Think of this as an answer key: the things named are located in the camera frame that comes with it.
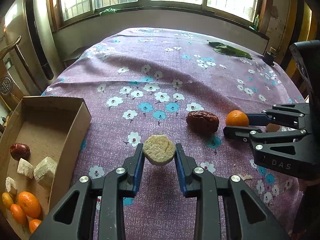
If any dark red jujube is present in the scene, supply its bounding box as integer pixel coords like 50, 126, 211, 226
186, 111, 220, 133

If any large orange tangerine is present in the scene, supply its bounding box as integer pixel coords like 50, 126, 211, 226
18, 191, 42, 218

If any beige sugarcane chunk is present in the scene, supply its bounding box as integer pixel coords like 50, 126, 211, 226
34, 157, 57, 184

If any pale round sugarcane chunk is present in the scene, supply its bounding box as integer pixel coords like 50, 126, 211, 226
143, 135, 176, 166

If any pale hexagonal sugarcane chunk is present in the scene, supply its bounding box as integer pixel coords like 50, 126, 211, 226
265, 124, 280, 133

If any small orange tangerine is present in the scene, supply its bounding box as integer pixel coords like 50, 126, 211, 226
29, 219, 42, 234

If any small dark bottle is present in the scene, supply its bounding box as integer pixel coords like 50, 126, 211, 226
263, 47, 277, 66

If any small orange kumquat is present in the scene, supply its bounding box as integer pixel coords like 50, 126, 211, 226
10, 204, 27, 226

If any sugarcane chunk in box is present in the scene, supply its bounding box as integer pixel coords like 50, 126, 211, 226
17, 158, 34, 179

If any small sugarcane piece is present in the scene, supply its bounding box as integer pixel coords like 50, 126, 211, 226
5, 177, 17, 196

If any yellowish small kumquat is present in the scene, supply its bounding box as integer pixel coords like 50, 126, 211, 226
2, 192, 15, 210

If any green leaf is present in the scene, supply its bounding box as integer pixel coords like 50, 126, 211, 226
208, 42, 252, 60

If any red jujube in box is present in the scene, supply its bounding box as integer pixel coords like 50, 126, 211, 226
10, 143, 30, 161

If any green spray bottle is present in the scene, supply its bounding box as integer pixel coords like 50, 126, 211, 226
253, 15, 259, 30

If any purple floral tablecloth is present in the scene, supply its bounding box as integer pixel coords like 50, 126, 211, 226
44, 28, 303, 232

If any green cloth on sill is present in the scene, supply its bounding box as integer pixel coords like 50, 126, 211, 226
99, 8, 118, 16

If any tall standing air conditioner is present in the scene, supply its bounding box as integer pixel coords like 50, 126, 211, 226
4, 0, 64, 95

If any window frame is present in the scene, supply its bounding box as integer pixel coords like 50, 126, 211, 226
48, 0, 271, 41

